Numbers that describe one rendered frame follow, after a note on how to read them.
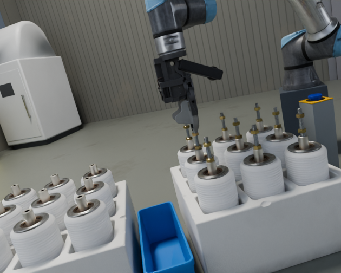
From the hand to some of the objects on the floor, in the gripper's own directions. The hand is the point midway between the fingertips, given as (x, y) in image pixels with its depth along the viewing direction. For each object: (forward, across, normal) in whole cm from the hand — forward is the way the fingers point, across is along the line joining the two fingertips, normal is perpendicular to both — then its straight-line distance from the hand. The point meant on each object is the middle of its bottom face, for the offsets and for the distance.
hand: (196, 126), depth 77 cm
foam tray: (+34, 0, +11) cm, 36 cm away
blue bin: (+34, +8, -16) cm, 39 cm away
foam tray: (+34, +1, -44) cm, 55 cm away
